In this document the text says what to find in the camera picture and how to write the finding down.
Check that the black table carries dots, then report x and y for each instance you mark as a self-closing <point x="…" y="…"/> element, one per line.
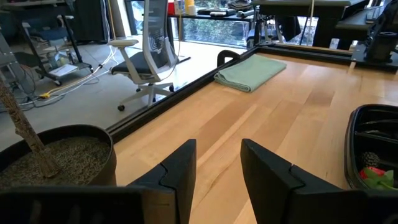
<point x="311" y="12"/>

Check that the dark blackberry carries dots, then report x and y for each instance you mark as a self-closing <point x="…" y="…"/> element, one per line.
<point x="370" y="159"/>

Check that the blue box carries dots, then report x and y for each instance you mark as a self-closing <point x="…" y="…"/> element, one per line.
<point x="178" y="7"/>

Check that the white office chair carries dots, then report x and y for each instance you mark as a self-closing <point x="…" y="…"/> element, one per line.
<point x="136" y="65"/>

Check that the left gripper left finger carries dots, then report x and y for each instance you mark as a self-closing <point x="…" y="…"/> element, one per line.
<point x="183" y="174"/>

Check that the black arched clamp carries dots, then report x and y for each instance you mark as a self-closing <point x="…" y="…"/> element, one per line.
<point x="221" y="57"/>

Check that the black rolling cart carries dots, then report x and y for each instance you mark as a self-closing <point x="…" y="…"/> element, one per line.
<point x="72" y="40"/>

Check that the black two-compartment plastic tray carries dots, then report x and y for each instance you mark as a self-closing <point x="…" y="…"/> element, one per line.
<point x="367" y="118"/>

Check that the green folded cloth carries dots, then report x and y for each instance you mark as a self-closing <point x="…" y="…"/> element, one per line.
<point x="248" y="73"/>

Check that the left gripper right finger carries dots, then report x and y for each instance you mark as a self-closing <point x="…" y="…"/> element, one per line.
<point x="267" y="180"/>

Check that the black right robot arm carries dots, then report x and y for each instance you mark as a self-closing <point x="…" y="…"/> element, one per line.
<point x="381" y="43"/>

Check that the black cabinet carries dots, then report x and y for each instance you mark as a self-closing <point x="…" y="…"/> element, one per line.
<point x="90" y="18"/>

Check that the red strawberry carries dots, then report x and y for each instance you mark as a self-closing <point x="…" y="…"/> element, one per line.
<point x="374" y="171"/>

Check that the white cup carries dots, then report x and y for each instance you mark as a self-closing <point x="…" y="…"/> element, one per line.
<point x="192" y="11"/>

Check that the black plant pot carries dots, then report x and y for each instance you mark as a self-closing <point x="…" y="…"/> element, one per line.
<point x="107" y="165"/>

